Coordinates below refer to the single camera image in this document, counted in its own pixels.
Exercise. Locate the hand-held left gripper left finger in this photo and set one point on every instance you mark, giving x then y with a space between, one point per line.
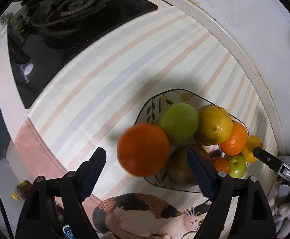
92 176

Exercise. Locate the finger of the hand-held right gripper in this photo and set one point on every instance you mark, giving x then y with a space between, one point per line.
264 155

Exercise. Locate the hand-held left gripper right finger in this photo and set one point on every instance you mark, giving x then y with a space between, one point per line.
199 171

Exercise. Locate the yellow-green orange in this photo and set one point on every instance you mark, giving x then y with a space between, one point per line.
213 125
251 144

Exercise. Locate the brown pear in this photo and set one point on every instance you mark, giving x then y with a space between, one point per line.
180 166

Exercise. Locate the orange-brown round fruit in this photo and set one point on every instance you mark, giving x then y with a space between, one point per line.
221 165

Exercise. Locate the green apple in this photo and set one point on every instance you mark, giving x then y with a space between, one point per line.
237 166
178 122

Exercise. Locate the floral oval plate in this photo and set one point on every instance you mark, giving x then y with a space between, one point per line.
156 107

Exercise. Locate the white lumpy object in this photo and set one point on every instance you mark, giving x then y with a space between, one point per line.
287 211

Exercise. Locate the small brown jar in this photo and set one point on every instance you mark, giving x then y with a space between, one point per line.
22 189

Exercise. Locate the striped table mat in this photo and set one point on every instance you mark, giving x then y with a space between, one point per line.
97 92

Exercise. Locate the black gas stove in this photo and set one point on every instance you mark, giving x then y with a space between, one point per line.
47 62

